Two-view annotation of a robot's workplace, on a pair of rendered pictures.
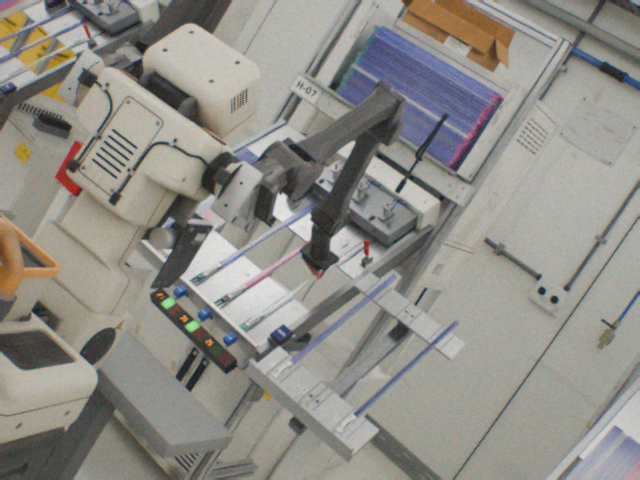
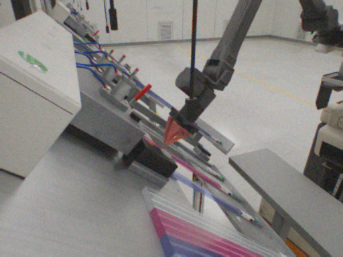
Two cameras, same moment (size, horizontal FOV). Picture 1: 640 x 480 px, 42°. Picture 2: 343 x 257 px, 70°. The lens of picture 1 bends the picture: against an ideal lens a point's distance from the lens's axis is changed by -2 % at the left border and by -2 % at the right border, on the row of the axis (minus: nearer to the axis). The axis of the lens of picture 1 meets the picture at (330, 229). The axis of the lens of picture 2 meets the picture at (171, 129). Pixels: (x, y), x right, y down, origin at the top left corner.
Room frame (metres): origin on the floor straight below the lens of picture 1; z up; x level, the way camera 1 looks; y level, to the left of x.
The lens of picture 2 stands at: (2.87, 0.39, 1.31)
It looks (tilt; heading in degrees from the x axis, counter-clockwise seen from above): 28 degrees down; 221
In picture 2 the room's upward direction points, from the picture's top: straight up
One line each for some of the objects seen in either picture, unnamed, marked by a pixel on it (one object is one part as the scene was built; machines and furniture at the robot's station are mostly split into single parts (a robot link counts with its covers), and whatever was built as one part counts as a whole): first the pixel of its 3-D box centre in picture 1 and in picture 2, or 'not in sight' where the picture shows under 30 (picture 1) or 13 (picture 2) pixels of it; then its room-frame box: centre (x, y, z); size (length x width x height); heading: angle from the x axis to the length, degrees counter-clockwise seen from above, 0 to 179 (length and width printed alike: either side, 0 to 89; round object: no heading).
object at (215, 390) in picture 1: (236, 387); not in sight; (2.88, -0.02, 0.31); 0.70 x 0.65 x 0.62; 61
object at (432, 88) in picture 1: (419, 97); not in sight; (2.75, -0.01, 1.52); 0.51 x 0.13 x 0.27; 61
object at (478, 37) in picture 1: (474, 35); not in sight; (3.06, -0.06, 1.82); 0.68 x 0.30 x 0.20; 61
